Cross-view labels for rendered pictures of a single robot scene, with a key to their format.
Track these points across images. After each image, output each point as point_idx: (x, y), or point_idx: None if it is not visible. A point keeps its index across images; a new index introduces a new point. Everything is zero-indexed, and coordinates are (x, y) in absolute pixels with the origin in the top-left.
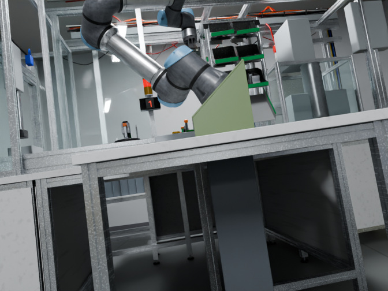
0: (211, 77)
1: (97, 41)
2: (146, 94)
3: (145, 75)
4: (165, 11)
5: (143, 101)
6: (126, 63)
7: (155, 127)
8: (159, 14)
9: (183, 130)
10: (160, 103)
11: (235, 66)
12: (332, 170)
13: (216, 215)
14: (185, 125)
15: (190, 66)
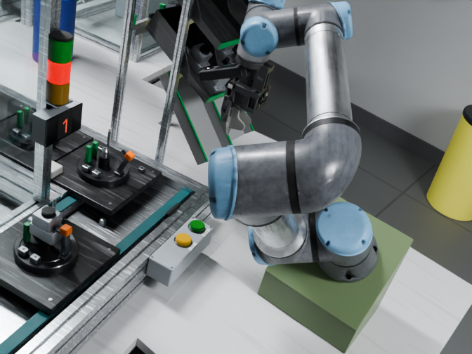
0: (372, 259)
1: (260, 225)
2: (62, 106)
3: (277, 245)
4: (282, 38)
5: (54, 124)
6: (265, 234)
7: (50, 164)
8: (262, 34)
9: (102, 159)
10: (81, 119)
11: (406, 251)
12: None
13: None
14: (126, 164)
15: (366, 253)
